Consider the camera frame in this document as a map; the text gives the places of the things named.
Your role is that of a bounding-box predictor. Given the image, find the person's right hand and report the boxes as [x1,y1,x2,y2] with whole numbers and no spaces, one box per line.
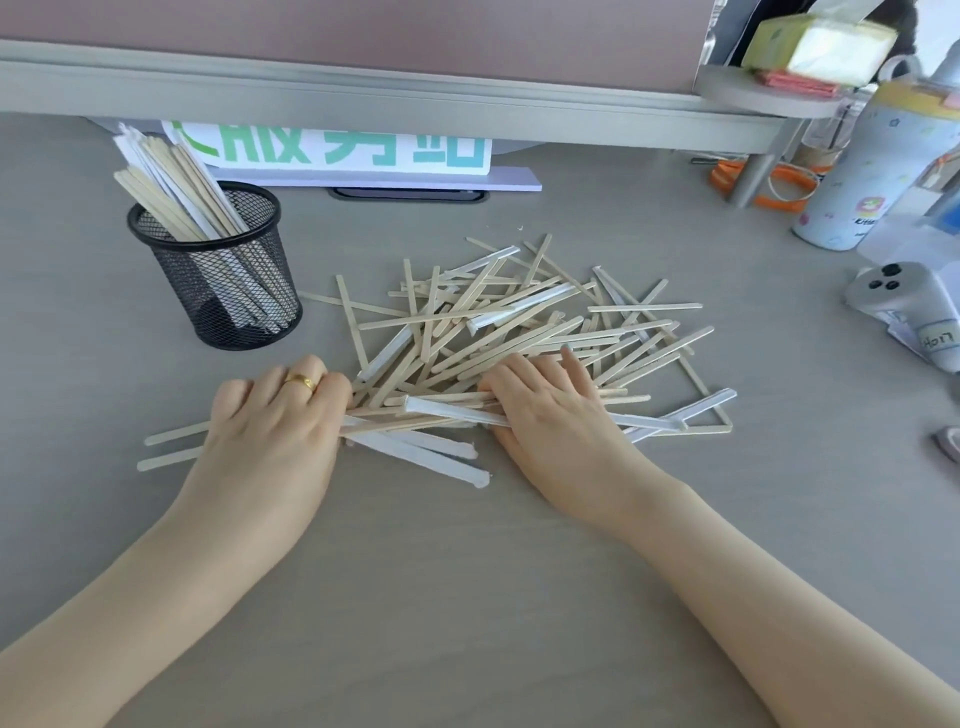
[478,347,678,531]

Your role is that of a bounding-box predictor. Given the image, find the person's left hand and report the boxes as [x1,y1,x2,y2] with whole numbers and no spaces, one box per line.
[176,356,354,528]

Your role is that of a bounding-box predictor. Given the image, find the thin wooden stick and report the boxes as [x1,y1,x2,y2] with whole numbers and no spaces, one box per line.
[136,446,205,473]
[142,421,213,447]

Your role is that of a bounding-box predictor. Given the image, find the white paper-wrapped stick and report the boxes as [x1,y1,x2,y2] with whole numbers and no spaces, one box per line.
[341,436,496,489]

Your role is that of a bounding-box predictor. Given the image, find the person's right forearm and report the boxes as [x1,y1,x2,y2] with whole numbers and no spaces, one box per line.
[592,478,960,728]

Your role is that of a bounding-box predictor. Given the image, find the person's left forearm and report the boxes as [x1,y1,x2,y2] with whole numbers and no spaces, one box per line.
[0,491,327,728]

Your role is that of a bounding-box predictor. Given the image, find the pile of wooden stir sticks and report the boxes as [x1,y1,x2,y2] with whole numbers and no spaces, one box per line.
[300,234,736,451]

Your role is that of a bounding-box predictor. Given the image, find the black mesh pen holder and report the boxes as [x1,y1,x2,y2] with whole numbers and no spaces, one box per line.
[126,180,304,351]

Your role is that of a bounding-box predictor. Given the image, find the bundle of sticks in holder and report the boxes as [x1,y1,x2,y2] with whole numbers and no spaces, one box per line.
[112,123,290,335]

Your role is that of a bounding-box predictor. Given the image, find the lavender sign base board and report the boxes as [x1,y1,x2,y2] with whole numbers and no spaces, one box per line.
[217,165,543,194]

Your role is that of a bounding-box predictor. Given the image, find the white sign with green letters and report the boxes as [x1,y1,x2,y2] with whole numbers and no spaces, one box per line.
[160,120,494,183]

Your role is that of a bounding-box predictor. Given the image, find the pink partition panel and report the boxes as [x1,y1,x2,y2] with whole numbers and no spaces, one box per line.
[0,0,715,95]

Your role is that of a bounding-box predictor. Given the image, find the round grey shelf with leg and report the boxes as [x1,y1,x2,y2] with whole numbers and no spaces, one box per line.
[693,63,865,209]

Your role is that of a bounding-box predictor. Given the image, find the clear glass jar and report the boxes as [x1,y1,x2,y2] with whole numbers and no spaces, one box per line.
[793,90,873,177]

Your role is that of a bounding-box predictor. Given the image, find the white handheld controller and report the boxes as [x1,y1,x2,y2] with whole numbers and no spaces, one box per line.
[843,261,960,374]

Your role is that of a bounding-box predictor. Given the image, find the pale blue water bottle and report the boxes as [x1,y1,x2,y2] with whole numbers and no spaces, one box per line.
[792,51,960,253]

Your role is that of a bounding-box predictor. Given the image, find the red flat packets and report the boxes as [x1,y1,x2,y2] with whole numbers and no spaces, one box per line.
[752,69,840,97]

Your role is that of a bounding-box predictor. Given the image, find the clear plastic box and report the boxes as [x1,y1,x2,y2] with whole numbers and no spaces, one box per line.
[855,213,960,280]

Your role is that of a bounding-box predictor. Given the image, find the yellow-green tissue pack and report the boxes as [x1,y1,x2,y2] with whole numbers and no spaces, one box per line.
[741,0,901,82]

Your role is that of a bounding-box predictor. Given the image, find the black desk cable slot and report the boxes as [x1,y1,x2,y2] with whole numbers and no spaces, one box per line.
[327,187,490,203]

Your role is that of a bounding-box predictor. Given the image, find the grey desk partition rail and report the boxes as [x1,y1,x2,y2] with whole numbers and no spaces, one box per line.
[0,37,798,155]

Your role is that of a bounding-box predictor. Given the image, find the orange-handled scissors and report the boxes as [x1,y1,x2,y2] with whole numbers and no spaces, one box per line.
[711,159,820,209]

